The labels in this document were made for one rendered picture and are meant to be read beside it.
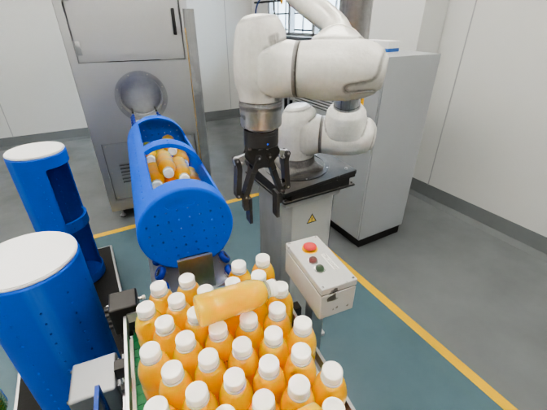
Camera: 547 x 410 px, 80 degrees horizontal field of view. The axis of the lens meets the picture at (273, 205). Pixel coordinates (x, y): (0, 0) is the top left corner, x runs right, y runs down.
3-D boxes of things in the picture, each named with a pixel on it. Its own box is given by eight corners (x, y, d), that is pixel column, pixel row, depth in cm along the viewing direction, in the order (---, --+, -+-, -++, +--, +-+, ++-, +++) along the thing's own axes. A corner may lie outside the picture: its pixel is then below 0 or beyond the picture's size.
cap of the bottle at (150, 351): (142, 367, 62) (140, 361, 61) (139, 351, 65) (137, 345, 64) (163, 358, 64) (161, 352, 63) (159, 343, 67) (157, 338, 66)
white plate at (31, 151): (-2, 163, 158) (0, 165, 159) (63, 153, 170) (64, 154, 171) (6, 146, 179) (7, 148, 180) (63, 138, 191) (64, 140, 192)
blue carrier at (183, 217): (190, 161, 179) (178, 110, 164) (238, 252, 109) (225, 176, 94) (137, 173, 171) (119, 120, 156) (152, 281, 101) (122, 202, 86)
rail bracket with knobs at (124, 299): (150, 311, 96) (142, 285, 90) (151, 329, 90) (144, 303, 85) (113, 321, 92) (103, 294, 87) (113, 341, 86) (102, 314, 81)
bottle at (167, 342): (157, 385, 76) (143, 338, 68) (168, 359, 82) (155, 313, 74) (185, 387, 76) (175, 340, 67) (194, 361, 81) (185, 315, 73)
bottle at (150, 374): (152, 423, 69) (135, 376, 61) (146, 395, 74) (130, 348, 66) (183, 407, 72) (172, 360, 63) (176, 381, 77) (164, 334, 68)
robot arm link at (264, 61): (227, 104, 64) (293, 107, 62) (220, 13, 56) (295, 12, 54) (244, 93, 73) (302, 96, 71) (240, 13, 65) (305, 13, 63)
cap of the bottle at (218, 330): (206, 330, 70) (205, 324, 69) (222, 322, 72) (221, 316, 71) (213, 343, 67) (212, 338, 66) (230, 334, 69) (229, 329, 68)
